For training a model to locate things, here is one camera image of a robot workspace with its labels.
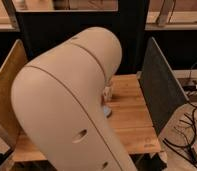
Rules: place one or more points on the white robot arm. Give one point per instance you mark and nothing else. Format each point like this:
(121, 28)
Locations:
(57, 99)

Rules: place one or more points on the right dark side panel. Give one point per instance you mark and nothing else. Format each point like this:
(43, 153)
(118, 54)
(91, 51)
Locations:
(162, 92)

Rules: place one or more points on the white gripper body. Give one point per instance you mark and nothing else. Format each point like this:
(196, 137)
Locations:
(106, 97)

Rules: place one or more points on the power strip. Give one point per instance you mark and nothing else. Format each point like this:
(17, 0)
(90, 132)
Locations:
(190, 87)

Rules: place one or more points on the black back panel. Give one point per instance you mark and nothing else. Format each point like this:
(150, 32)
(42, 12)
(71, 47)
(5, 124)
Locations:
(42, 31)

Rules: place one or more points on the left wooden side panel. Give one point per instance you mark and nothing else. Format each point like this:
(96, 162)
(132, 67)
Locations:
(15, 60)

